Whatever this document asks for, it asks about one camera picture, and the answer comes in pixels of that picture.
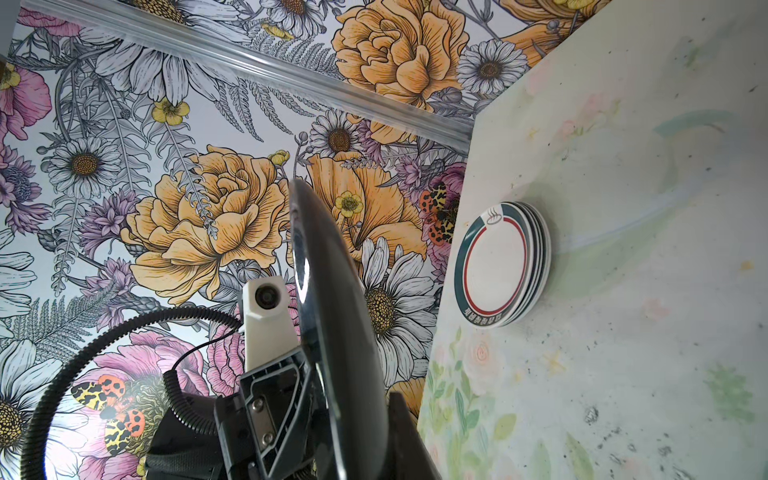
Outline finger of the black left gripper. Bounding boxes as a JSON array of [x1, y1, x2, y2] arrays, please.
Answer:
[[241, 347, 317, 479]]

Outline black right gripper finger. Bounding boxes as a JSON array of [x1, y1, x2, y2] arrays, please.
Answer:
[[387, 392, 441, 480]]

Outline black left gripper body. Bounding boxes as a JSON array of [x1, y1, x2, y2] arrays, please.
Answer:
[[143, 394, 262, 479]]

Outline black plate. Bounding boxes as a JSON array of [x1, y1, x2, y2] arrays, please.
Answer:
[[290, 179, 390, 479]]

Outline rearmost green red rimmed plate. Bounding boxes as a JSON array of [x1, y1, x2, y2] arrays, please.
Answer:
[[454, 201, 552, 329]]

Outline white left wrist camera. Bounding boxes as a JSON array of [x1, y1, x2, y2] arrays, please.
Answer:
[[241, 276, 299, 373]]

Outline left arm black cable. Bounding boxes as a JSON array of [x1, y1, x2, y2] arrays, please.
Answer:
[[19, 305, 244, 480]]

